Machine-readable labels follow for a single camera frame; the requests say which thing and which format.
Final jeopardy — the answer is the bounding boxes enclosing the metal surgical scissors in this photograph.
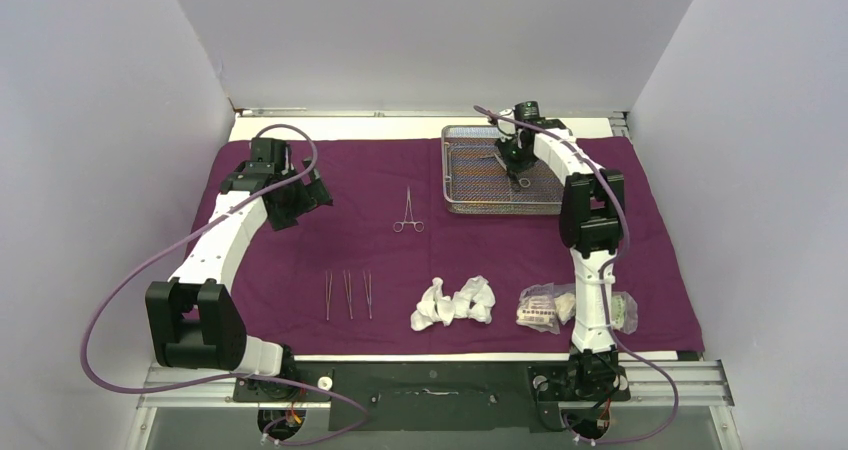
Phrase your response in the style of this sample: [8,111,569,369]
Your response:
[492,154,532,189]

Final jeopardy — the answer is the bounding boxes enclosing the wire mesh instrument tray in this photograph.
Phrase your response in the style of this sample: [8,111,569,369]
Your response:
[441,125,563,215]

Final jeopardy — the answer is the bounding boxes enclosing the metal spatula tool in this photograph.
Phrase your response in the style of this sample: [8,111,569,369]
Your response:
[324,270,334,321]

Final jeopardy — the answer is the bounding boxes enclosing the metal forceps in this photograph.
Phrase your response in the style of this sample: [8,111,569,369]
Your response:
[392,186,425,233]

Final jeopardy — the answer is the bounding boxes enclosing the purple cloth wrap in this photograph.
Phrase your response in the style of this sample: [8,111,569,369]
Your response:
[159,136,706,356]

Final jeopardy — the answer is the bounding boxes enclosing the metal tweezers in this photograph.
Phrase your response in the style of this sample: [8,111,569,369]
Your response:
[342,270,354,320]
[362,270,373,320]

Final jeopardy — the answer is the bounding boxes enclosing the white gauze piece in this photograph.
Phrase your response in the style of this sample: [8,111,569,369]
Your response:
[452,275,496,325]

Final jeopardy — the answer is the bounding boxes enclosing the pink packet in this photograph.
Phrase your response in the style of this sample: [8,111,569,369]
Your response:
[516,283,560,335]

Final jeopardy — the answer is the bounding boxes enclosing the white gauze bag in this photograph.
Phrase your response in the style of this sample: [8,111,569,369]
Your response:
[554,292,576,325]

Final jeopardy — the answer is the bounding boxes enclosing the white cotton balls bag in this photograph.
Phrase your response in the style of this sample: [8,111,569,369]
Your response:
[410,277,456,332]

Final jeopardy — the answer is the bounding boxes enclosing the green packet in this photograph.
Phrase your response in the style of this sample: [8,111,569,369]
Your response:
[610,292,639,335]

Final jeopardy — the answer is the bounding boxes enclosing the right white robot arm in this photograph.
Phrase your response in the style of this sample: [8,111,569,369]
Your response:
[489,101,627,400]

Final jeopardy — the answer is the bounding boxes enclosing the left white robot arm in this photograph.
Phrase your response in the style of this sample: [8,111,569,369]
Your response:
[145,137,333,400]

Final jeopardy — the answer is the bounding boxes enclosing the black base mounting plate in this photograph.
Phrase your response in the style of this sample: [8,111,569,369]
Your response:
[232,361,631,433]

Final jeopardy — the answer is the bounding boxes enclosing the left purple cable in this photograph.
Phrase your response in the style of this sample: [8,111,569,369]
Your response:
[79,124,371,448]

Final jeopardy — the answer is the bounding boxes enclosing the aluminium frame rail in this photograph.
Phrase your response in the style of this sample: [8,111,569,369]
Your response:
[138,357,734,409]

